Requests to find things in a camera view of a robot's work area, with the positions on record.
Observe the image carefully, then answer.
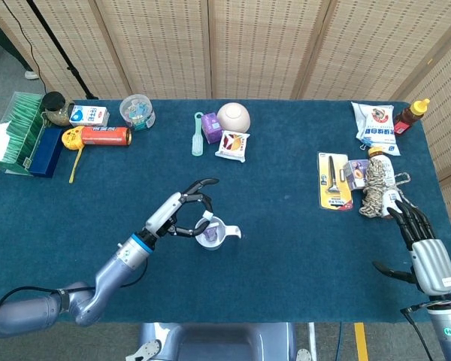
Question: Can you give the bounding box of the yellow floor tape strip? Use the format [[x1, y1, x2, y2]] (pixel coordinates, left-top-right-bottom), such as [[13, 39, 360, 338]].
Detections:
[[354, 322, 370, 361]]

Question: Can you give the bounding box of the glass jar with black lid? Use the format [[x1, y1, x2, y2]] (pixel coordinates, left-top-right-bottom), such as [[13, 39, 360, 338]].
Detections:
[[41, 91, 75, 127]]

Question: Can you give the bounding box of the drink bottle with orange cap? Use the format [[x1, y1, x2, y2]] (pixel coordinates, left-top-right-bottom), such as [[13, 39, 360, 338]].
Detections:
[[367, 146, 406, 220]]

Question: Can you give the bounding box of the white cup with handle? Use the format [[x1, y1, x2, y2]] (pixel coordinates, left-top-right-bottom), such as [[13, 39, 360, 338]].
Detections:
[[194, 216, 243, 252]]

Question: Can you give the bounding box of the purple white toothpaste tube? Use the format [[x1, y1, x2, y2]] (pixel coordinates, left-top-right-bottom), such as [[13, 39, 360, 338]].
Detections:
[[202, 223, 223, 244]]

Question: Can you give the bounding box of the razor in yellow blister pack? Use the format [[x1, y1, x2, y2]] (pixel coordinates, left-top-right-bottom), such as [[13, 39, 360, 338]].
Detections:
[[316, 151, 355, 213]]

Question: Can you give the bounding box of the clear box of green sachets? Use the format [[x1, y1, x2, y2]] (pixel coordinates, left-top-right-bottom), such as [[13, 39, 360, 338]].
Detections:
[[0, 91, 46, 176]]

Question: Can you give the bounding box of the small purple white box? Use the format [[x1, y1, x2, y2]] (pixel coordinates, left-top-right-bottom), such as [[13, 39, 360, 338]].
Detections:
[[342, 159, 370, 190]]

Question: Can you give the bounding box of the white red snack packet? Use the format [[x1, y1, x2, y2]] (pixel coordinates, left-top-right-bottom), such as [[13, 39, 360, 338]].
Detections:
[[214, 129, 251, 163]]

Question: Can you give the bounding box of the beige upturned bowl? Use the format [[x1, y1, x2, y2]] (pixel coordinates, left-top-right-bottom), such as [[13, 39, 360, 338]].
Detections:
[[216, 102, 251, 134]]

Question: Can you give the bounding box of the orange cylindrical can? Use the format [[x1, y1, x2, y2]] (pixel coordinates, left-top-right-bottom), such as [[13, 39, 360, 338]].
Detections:
[[80, 126, 133, 147]]

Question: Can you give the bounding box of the honey bottle with yellow cap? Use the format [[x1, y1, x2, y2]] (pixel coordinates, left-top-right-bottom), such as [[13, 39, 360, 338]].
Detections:
[[392, 98, 431, 135]]

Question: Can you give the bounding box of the blue grey robot torso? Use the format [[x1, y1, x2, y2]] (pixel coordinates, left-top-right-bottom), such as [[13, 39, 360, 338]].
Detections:
[[126, 322, 313, 361]]

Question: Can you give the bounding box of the thin black hanging cable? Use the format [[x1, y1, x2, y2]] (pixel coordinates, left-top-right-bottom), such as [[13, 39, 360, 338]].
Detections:
[[2, 0, 47, 95]]

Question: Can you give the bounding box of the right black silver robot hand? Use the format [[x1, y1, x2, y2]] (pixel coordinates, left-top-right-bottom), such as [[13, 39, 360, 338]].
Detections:
[[371, 199, 451, 295]]

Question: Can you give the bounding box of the mint green brush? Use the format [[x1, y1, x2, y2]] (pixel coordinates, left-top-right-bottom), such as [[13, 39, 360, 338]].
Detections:
[[191, 111, 206, 157]]

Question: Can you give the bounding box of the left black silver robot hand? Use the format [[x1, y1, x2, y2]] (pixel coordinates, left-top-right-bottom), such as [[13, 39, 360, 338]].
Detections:
[[144, 177, 220, 239]]

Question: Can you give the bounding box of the bundle of white brown rope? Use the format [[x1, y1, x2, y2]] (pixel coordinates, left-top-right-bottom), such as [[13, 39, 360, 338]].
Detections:
[[359, 157, 419, 218]]

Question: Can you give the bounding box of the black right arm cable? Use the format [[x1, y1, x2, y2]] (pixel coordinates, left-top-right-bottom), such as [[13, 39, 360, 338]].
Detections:
[[400, 300, 435, 361]]

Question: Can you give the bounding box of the purple drink carton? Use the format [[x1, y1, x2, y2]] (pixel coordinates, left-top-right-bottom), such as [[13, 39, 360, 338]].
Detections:
[[201, 111, 224, 145]]

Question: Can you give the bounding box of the white blue milk carton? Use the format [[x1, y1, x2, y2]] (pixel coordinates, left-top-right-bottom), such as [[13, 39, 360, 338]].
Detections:
[[68, 105, 110, 128]]

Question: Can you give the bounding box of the clear round tub of clips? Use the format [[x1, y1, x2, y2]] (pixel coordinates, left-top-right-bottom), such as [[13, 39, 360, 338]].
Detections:
[[119, 94, 156, 132]]

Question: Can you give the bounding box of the blue felt table cover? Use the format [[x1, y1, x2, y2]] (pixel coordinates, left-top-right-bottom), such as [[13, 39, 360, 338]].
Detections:
[[0, 99, 451, 324]]

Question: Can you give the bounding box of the black tripod stand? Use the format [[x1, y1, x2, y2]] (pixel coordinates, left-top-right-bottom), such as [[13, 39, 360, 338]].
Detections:
[[25, 0, 99, 101]]

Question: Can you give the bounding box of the dark blue box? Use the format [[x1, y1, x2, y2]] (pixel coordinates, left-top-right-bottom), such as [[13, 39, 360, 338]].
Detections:
[[29, 127, 64, 179]]

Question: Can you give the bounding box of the white bag with blue print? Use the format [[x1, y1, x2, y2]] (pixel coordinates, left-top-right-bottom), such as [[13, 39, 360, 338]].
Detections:
[[350, 101, 402, 157]]

